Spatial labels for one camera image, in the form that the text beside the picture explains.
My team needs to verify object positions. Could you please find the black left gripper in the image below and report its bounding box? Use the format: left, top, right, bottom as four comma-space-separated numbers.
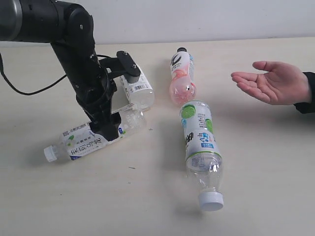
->
71, 55, 122, 141

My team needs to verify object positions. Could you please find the jasmine oolong tea bottle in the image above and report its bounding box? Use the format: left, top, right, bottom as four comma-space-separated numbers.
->
43, 104, 146, 162

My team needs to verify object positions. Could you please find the clear bottle white barcode label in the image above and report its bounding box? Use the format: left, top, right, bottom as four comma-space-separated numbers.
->
120, 65, 155, 111

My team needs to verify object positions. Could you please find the pink bottle black cap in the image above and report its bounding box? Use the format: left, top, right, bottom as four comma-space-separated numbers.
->
169, 47, 196, 106

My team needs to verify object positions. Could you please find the black sleeved forearm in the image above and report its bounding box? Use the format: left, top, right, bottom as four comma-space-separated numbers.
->
294, 72, 315, 114

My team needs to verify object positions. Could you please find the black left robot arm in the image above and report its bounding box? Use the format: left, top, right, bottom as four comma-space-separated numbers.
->
0, 0, 121, 141

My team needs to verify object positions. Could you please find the lime label bottle white cap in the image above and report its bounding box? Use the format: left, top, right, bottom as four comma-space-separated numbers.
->
180, 100, 224, 211

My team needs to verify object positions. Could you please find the person's open hand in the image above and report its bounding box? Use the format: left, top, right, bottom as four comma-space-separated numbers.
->
231, 61, 309, 105

